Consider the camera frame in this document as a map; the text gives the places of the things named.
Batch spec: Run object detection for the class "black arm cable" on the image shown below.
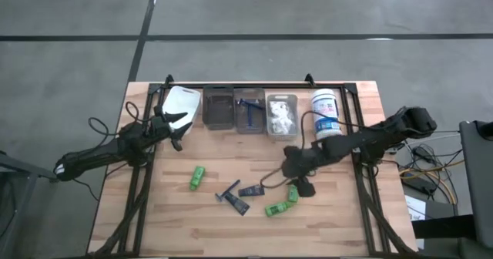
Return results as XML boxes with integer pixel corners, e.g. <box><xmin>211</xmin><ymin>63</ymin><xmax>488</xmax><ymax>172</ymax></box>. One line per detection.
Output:
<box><xmin>87</xmin><ymin>100</ymin><xmax>155</xmax><ymax>137</ymax></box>
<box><xmin>260</xmin><ymin>110</ymin><xmax>367</xmax><ymax>189</ymax></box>

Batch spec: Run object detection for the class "white paper sheet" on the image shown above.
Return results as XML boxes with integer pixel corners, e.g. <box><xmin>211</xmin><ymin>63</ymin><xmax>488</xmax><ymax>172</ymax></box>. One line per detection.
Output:
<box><xmin>404</xmin><ymin>195</ymin><xmax>427</xmax><ymax>221</ymax></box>

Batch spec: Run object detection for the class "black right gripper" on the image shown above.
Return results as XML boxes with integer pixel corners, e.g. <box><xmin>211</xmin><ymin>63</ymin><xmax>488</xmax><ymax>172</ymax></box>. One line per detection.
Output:
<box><xmin>281</xmin><ymin>145</ymin><xmax>323</xmax><ymax>198</ymax></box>

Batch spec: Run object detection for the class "black power brick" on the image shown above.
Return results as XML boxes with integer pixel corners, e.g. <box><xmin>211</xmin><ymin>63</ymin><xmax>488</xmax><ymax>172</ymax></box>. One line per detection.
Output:
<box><xmin>402</xmin><ymin>173</ymin><xmax>436</xmax><ymax>194</ymax></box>

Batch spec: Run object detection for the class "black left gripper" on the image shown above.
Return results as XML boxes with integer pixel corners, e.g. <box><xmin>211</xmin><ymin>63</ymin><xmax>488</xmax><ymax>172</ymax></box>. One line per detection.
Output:
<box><xmin>148</xmin><ymin>103</ymin><xmax>193</xmax><ymax>153</ymax></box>

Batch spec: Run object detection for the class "dark blue razor cartridge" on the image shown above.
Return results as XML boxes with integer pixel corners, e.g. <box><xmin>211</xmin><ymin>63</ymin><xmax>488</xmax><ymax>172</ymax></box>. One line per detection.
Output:
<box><xmin>237</xmin><ymin>184</ymin><xmax>267</xmax><ymax>197</ymax></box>

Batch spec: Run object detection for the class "small green bottle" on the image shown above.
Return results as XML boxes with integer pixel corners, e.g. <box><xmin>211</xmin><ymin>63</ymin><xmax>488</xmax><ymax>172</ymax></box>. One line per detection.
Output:
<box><xmin>264</xmin><ymin>200</ymin><xmax>293</xmax><ymax>218</ymax></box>
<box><xmin>287</xmin><ymin>184</ymin><xmax>300</xmax><ymax>204</ymax></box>
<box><xmin>189</xmin><ymin>165</ymin><xmax>206</xmax><ymax>192</ymax></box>

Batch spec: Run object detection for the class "dark grey panel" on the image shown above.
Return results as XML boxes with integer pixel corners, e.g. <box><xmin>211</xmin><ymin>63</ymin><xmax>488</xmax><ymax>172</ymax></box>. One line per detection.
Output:
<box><xmin>458</xmin><ymin>119</ymin><xmax>493</xmax><ymax>252</ymax></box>

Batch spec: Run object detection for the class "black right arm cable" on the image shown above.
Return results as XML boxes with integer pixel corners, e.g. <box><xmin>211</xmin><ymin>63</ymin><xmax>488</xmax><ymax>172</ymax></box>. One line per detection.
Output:
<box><xmin>260</xmin><ymin>110</ymin><xmax>367</xmax><ymax>189</ymax></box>

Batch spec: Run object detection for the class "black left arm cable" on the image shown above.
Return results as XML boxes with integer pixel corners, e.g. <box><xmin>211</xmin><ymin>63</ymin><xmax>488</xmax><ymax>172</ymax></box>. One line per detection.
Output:
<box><xmin>87</xmin><ymin>100</ymin><xmax>155</xmax><ymax>137</ymax></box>

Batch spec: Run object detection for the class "grey translucent plastic bin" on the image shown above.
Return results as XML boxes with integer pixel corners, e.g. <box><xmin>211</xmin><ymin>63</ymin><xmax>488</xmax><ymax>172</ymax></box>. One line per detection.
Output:
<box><xmin>202</xmin><ymin>86</ymin><xmax>236</xmax><ymax>132</ymax></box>
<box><xmin>233</xmin><ymin>87</ymin><xmax>267</xmax><ymax>135</ymax></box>

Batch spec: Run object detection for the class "grey metal stand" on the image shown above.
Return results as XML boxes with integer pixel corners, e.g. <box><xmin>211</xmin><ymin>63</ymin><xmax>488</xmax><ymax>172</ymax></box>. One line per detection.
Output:
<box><xmin>0</xmin><ymin>149</ymin><xmax>59</xmax><ymax>259</ymax></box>

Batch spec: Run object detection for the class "black metal rig frame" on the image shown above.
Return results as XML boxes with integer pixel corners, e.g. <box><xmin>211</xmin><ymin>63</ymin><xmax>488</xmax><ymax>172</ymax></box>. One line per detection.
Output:
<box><xmin>86</xmin><ymin>73</ymin><xmax>419</xmax><ymax>258</ymax></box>

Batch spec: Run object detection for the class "blue disposable razor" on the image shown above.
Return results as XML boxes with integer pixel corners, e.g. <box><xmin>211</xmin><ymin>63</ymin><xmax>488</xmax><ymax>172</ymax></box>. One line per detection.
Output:
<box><xmin>214</xmin><ymin>178</ymin><xmax>242</xmax><ymax>204</ymax></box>
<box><xmin>234</xmin><ymin>98</ymin><xmax>267</xmax><ymax>110</ymax></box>
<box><xmin>246</xmin><ymin>103</ymin><xmax>258</xmax><ymax>131</ymax></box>

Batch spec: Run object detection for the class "white plastic bin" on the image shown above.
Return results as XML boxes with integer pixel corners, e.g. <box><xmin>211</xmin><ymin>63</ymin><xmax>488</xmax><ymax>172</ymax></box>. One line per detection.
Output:
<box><xmin>160</xmin><ymin>85</ymin><xmax>202</xmax><ymax>135</ymax></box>

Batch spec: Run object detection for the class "light grey plastic bin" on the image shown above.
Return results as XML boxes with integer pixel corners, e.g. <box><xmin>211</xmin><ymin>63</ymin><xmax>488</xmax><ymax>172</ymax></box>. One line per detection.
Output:
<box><xmin>266</xmin><ymin>93</ymin><xmax>300</xmax><ymax>142</ymax></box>

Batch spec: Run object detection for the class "dark blue shave tube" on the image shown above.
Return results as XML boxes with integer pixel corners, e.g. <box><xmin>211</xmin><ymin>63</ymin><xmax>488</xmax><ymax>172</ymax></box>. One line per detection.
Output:
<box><xmin>223</xmin><ymin>191</ymin><xmax>251</xmax><ymax>217</ymax></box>

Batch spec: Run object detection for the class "white wipes canister blue label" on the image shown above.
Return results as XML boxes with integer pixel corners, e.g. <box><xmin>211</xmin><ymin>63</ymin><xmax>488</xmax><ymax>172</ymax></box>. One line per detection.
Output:
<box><xmin>310</xmin><ymin>88</ymin><xmax>343</xmax><ymax>141</ymax></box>

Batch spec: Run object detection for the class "yellow floor cable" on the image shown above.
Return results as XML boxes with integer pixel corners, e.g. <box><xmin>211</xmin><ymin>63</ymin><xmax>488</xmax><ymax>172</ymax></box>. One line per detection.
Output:
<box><xmin>398</xmin><ymin>158</ymin><xmax>465</xmax><ymax>206</ymax></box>

